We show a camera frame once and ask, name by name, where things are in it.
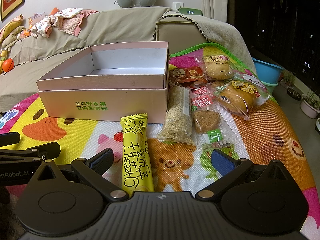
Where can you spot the light beige throw blanket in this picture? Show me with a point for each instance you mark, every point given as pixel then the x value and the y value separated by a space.
pixel 225 35

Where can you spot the blue plastic basin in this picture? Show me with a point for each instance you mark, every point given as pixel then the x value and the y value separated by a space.
pixel 267 71

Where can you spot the green digital clock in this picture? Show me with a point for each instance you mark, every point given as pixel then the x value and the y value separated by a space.
pixel 188 12

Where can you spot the white plant pot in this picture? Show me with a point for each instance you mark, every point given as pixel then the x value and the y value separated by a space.
pixel 310 108

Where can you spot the large golden cake packet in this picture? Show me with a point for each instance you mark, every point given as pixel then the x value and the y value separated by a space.
pixel 237 100

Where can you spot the small pale cake packet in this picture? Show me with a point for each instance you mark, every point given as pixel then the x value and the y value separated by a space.
pixel 217 67

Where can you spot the small orange toys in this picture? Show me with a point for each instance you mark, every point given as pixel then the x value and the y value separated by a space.
pixel 26 33

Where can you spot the white patterned baby garment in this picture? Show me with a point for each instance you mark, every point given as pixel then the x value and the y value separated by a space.
pixel 43 27

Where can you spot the red and white packet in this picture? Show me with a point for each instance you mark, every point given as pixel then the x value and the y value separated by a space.
pixel 200 91

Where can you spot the clear plastic bag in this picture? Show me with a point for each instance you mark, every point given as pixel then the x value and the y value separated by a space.
pixel 36 17

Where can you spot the small potted plant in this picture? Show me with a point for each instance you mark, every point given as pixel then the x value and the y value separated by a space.
pixel 293 93

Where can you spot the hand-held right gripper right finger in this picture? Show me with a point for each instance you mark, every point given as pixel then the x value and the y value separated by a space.
pixel 222 160

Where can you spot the pink cardboard box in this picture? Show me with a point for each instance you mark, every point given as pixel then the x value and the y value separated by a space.
pixel 100 100

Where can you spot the colourful cartoon mat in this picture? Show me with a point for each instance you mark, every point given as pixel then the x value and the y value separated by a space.
pixel 75 135

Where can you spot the yellow snack bar packet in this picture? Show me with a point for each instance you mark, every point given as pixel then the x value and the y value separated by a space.
pixel 136 150

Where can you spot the yellow and pink clothes pile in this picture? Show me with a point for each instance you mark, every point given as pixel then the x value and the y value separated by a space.
pixel 11 28

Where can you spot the beige covered sofa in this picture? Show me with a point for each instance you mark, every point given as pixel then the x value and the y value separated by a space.
pixel 120 27

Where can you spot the clear puffed grain packet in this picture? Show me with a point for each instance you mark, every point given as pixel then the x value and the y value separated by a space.
pixel 176 115

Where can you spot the green plastic basin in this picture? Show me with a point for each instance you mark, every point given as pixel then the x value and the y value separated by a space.
pixel 272 87

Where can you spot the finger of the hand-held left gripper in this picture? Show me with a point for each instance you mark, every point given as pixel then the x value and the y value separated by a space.
pixel 47 150
pixel 10 138

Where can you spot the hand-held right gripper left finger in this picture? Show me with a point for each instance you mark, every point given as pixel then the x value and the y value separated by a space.
pixel 98 159

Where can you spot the orange cloth item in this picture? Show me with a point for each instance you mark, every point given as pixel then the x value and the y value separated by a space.
pixel 54 11

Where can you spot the white wall socket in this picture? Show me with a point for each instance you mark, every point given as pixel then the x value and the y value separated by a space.
pixel 177 5

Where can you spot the orange ball toy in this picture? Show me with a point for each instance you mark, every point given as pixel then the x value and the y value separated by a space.
pixel 7 65

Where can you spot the yellow plush toy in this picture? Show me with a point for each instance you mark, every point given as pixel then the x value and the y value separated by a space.
pixel 3 54

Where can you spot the clear mooncake packet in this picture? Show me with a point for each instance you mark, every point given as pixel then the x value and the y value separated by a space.
pixel 208 122

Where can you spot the red snack packet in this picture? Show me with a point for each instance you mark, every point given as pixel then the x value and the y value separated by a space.
pixel 186 75

